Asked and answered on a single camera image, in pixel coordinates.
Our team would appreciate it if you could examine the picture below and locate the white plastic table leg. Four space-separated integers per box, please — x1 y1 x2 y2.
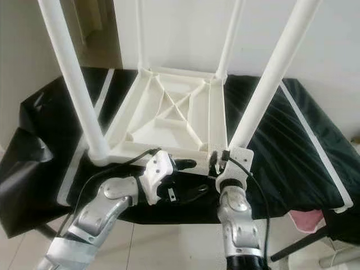
228 0 322 150
215 0 246 79
134 0 150 71
37 0 111 165

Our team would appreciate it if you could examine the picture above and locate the pink cloth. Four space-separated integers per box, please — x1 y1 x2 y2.
290 209 326 235

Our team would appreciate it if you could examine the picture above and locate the black metal stand leg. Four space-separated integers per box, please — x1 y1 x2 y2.
270 225 339 263
34 223 60 240

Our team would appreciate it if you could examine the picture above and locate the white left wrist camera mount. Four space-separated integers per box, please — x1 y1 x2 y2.
139 150 176 205

